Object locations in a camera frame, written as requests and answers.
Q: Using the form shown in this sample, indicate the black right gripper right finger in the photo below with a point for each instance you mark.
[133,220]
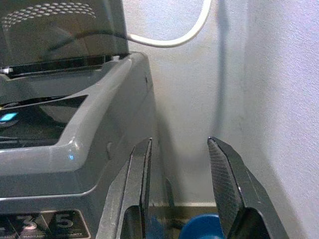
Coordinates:
[231,189]

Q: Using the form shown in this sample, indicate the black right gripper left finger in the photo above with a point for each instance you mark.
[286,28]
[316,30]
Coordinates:
[127,189]

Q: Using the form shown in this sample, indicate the grey top-load washing machine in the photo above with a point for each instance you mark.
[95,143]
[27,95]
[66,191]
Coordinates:
[104,107]

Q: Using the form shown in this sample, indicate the blue plastic bucket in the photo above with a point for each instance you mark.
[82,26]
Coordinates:
[199,229]

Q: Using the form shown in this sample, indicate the black warranty sticker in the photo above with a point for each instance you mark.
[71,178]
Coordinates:
[62,224]

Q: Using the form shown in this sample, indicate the black glossy washer control panel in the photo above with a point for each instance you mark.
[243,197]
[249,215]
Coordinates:
[37,129]

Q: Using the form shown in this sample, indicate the tinted transparent washer lid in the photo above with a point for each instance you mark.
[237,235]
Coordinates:
[62,37]

